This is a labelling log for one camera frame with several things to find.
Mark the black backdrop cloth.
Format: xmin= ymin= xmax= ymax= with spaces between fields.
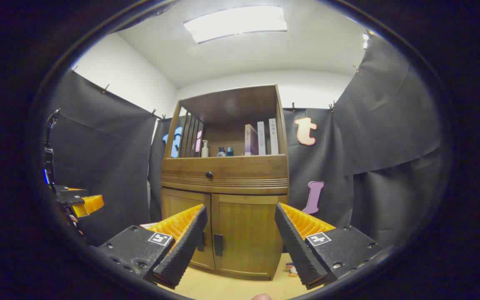
xmin=42 ymin=33 xmax=447 ymax=250

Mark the wooden double-door shoe cabinet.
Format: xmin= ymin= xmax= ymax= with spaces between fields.
xmin=160 ymin=84 xmax=290 ymax=280

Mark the large ceiling light panel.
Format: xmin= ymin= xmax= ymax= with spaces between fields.
xmin=184 ymin=5 xmax=288 ymax=44

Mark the wooden drawer with black knob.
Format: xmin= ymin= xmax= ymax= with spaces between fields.
xmin=160 ymin=155 xmax=289 ymax=195

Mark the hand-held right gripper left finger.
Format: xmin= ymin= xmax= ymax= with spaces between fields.
xmin=92 ymin=204 xmax=208 ymax=290

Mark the purple box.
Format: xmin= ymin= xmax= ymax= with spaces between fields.
xmin=245 ymin=124 xmax=259 ymax=156

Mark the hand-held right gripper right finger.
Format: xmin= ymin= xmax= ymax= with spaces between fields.
xmin=274 ymin=203 xmax=384 ymax=290

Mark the wooden cabinet door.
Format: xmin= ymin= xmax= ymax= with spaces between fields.
xmin=212 ymin=194 xmax=287 ymax=279
xmin=161 ymin=187 xmax=215 ymax=270

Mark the pale grey box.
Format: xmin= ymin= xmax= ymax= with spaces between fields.
xmin=257 ymin=121 xmax=266 ymax=155

